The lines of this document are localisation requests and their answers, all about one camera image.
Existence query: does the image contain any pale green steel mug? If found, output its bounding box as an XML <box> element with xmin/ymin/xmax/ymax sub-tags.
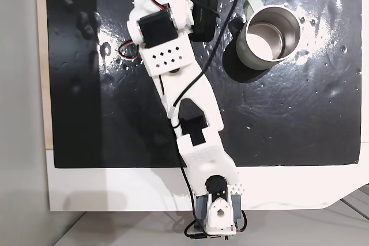
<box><xmin>235</xmin><ymin>0</ymin><xmax>303</xmax><ymax>71</ymax></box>

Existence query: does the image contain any pale wooden board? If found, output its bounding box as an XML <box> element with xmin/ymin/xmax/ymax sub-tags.
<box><xmin>35</xmin><ymin>0</ymin><xmax>55</xmax><ymax>151</ymax></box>

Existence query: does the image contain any black bumpy table mat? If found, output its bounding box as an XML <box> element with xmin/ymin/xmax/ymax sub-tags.
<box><xmin>45</xmin><ymin>0</ymin><xmax>363</xmax><ymax>169</ymax></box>

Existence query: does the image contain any grey table clamp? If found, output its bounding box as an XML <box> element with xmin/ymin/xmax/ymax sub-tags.
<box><xmin>194</xmin><ymin>194</ymin><xmax>243</xmax><ymax>221</ymax></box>

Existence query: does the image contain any black oval camera box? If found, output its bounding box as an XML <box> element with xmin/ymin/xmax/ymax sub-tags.
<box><xmin>189</xmin><ymin>0</ymin><xmax>221</xmax><ymax>44</ymax></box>

